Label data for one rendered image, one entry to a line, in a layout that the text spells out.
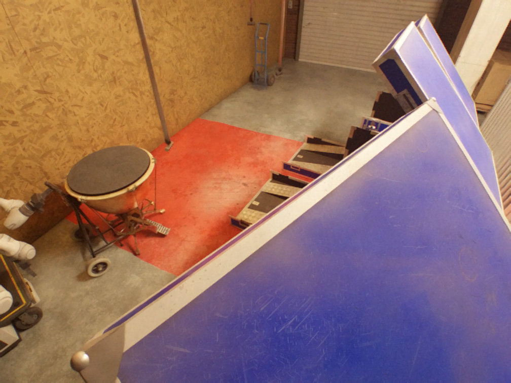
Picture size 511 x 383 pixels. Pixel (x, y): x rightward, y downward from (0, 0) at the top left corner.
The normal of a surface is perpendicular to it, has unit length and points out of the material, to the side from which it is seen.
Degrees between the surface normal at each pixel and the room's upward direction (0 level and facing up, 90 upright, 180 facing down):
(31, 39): 90
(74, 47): 90
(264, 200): 1
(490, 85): 90
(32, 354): 0
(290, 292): 38
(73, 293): 0
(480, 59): 90
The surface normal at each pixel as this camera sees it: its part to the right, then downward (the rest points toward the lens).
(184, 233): 0.00, -0.74
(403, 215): 0.42, -0.29
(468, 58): -0.44, 0.61
